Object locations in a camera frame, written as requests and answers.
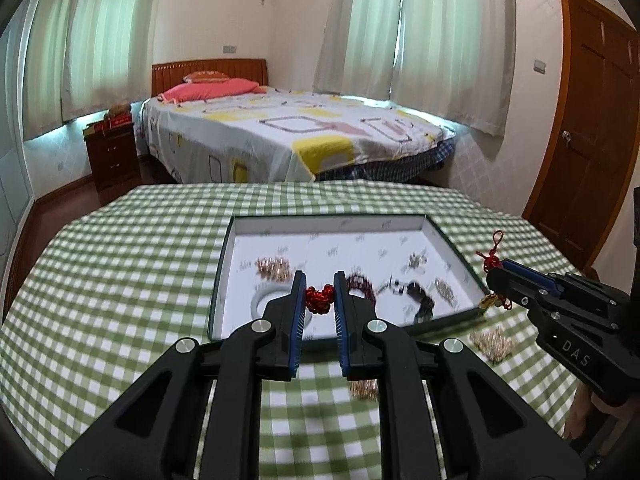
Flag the red knot gold charm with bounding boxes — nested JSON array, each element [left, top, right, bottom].
[[475, 230, 513, 311]]

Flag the pearl necklace pile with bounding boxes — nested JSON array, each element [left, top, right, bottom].
[[468, 327, 518, 365]]

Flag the silver rhinestone brooch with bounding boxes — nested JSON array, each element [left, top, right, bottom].
[[434, 278, 458, 310]]

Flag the black stone pendant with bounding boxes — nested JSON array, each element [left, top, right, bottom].
[[376, 278, 435, 324]]

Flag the dark red bead bracelet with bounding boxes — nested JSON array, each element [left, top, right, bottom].
[[345, 270, 378, 304]]

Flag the white jade bangle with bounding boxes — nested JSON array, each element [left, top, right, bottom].
[[250, 282, 312, 328]]

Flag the pearl flower brooch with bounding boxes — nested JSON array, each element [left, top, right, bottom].
[[255, 256, 292, 283]]

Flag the small red knot charm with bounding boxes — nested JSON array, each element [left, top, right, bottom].
[[304, 284, 335, 315]]

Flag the person right hand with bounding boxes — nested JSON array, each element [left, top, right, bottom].
[[563, 382, 597, 441]]

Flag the brown wooden door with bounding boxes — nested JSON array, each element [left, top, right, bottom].
[[524, 0, 639, 271]]

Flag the dark green tray box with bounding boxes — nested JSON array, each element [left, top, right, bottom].
[[207, 214, 488, 340]]

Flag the green checkered tablecloth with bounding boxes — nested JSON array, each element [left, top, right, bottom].
[[1, 181, 576, 479]]

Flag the right white curtain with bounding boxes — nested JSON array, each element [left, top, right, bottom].
[[314, 0, 516, 136]]

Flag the white curtain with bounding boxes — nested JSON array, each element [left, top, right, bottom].
[[23, 0, 156, 140], [314, 0, 516, 136]]

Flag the glass wardrobe door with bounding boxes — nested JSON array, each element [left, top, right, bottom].
[[1, 13, 32, 278]]

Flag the dark wooden nightstand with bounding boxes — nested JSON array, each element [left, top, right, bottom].
[[84, 122, 142, 206]]

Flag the bed with patterned sheet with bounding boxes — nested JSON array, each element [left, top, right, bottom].
[[139, 88, 454, 184]]

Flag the red boxes on nightstand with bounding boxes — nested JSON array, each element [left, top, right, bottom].
[[82, 103, 134, 136]]

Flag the pink pillow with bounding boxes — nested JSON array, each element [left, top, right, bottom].
[[157, 72, 267, 104]]

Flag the wooden headboard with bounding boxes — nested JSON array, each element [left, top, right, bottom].
[[151, 58, 269, 96]]

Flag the left white curtain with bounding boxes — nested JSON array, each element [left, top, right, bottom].
[[23, 0, 156, 140]]

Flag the wall light switch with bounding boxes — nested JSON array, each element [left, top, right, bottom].
[[534, 58, 546, 75]]

